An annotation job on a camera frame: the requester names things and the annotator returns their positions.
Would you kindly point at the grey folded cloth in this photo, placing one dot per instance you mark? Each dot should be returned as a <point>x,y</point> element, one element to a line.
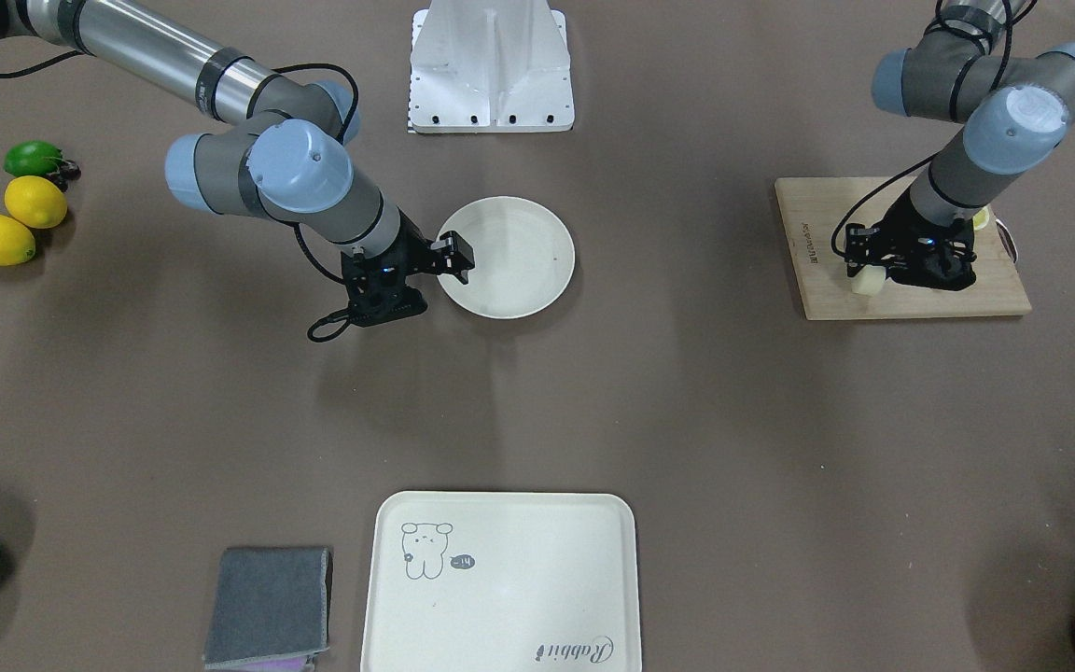
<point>271,609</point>

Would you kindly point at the white pedestal column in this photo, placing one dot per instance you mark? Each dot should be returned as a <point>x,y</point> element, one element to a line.
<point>490,67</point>

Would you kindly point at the lemon slices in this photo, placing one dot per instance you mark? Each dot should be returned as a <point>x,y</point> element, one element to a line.
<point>981,219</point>

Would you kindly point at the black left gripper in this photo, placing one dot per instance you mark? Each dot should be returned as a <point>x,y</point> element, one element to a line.
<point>899,234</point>

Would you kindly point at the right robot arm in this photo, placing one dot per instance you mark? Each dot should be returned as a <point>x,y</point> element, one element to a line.
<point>282,158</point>

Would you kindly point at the green lime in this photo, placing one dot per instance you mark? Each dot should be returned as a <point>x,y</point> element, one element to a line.
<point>33,159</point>

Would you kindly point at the wooden cutting board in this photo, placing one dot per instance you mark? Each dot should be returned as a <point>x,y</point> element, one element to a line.
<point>811,207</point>

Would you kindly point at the cream round plate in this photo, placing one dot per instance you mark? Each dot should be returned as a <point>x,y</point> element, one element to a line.
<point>524,257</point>

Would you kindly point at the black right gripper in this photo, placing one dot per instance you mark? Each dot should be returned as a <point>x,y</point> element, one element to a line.
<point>417,252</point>

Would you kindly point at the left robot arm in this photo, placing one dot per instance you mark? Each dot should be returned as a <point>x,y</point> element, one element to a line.
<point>1013,112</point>

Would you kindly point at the cream rectangular tray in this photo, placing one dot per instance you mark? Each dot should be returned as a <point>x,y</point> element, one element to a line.
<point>503,581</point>

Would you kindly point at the whole yellow lemon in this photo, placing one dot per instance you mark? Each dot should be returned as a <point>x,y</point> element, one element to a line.
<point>35,202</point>

